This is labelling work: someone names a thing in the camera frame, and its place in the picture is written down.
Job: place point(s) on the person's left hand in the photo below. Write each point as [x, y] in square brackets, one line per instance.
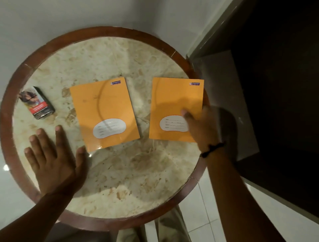
[56, 172]

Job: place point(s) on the person's right hand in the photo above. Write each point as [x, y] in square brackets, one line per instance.
[206, 129]

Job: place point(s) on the person's left thumb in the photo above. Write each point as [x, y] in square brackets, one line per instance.
[81, 160]

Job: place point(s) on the person's left middle finger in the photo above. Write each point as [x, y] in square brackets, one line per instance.
[45, 143]

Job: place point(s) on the person's right thumb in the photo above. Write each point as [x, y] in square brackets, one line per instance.
[188, 117]

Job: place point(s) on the person's left little finger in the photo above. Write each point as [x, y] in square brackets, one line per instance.
[31, 158]

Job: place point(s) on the person's right forearm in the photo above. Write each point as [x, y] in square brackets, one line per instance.
[236, 199]

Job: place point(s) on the person's left forearm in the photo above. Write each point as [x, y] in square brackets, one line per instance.
[35, 219]

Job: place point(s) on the dark cigarette pack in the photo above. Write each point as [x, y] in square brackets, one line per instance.
[37, 103]

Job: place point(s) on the round marble table wooden rim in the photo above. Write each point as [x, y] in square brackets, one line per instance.
[124, 174]

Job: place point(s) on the orange notebook scribbled cover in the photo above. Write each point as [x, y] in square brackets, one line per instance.
[104, 112]

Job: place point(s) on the dark wooden cabinet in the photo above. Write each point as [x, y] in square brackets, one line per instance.
[274, 87]

